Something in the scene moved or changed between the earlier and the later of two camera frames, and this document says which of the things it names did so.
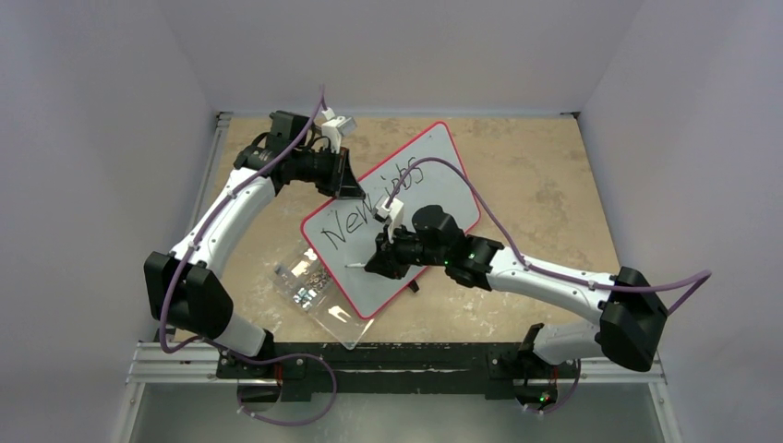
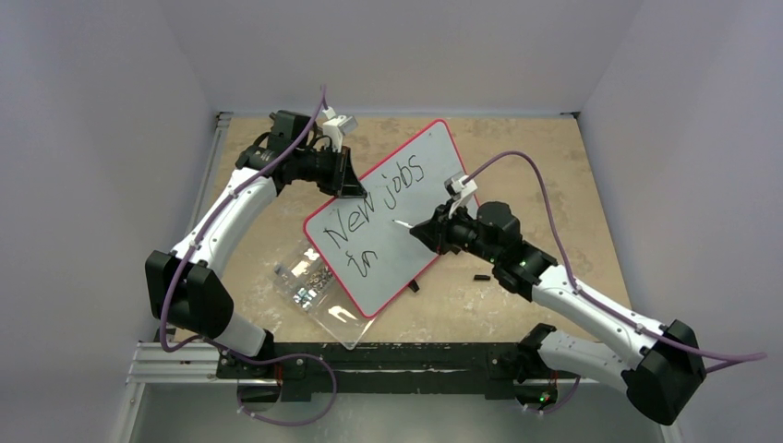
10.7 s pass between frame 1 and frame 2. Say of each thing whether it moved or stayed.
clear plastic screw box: stayed
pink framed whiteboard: stayed
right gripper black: moved
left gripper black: stayed
